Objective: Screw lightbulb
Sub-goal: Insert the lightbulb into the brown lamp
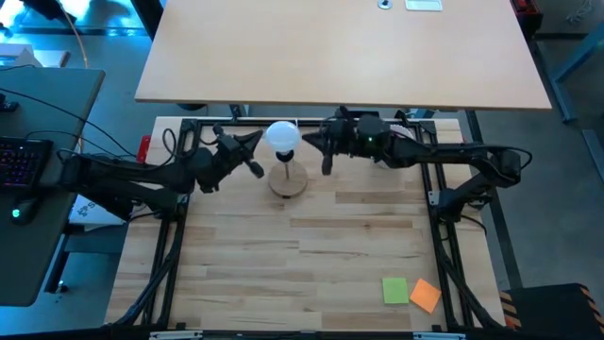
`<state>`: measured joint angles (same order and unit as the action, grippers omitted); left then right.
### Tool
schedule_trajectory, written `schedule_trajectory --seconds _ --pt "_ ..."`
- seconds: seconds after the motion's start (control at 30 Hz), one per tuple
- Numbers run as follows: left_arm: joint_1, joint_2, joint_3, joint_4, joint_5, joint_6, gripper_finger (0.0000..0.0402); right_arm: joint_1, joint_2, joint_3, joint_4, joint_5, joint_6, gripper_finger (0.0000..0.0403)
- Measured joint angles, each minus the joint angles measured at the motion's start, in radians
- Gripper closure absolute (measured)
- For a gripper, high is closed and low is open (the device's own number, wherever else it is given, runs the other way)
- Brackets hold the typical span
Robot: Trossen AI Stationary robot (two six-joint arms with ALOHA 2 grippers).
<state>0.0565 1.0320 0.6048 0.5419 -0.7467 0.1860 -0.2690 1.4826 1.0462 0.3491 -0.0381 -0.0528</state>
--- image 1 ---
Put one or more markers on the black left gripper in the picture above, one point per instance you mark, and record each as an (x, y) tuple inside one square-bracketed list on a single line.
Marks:
[(231, 148)]

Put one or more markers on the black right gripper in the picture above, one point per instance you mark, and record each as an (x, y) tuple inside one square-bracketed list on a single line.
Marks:
[(344, 139)]

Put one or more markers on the white lightbulb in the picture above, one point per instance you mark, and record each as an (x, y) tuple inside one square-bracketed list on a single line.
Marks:
[(283, 136)]

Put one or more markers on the wooden-base lamp socket stand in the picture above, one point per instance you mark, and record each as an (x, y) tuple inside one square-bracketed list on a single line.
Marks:
[(288, 184)]

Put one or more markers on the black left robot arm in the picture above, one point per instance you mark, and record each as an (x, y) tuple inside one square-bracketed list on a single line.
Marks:
[(132, 172)]

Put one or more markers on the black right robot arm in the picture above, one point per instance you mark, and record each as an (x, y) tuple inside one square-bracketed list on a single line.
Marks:
[(448, 153)]

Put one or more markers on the large light wooden desk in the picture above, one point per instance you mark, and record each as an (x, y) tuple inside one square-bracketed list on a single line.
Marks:
[(330, 56)]

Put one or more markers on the red clamp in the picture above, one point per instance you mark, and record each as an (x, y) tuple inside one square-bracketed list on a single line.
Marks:
[(144, 147)]

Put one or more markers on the grey desk grommet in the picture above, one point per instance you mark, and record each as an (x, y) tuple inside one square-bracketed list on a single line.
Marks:
[(385, 4)]

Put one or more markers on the green sticky note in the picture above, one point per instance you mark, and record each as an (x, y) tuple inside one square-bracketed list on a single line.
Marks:
[(395, 290)]

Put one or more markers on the orange sticky note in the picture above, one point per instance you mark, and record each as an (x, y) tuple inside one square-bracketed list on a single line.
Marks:
[(425, 295)]

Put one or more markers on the black backlit keyboard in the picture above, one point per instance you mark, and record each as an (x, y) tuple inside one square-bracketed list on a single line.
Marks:
[(21, 160)]

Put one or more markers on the black computer mouse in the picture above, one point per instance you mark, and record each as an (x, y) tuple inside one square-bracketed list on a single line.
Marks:
[(24, 211)]

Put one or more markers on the red-black cart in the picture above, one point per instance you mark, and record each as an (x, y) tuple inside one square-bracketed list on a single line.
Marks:
[(526, 16)]

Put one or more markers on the small black desk device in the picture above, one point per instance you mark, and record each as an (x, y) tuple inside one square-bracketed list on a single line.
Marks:
[(7, 104)]

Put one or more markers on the grey desk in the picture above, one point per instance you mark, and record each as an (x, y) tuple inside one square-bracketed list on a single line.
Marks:
[(28, 250)]

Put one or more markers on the blue-grey metal desk leg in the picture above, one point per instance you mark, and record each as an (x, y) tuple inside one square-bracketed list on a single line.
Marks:
[(573, 56)]

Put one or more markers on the black yellow-striped box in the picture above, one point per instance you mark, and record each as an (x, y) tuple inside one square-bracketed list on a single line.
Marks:
[(552, 314)]

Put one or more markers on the black aluminium table frame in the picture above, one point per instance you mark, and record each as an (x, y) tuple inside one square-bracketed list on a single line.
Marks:
[(283, 123)]

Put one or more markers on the silver metal bracket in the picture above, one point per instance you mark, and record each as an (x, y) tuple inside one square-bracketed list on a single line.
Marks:
[(175, 335), (439, 335)]

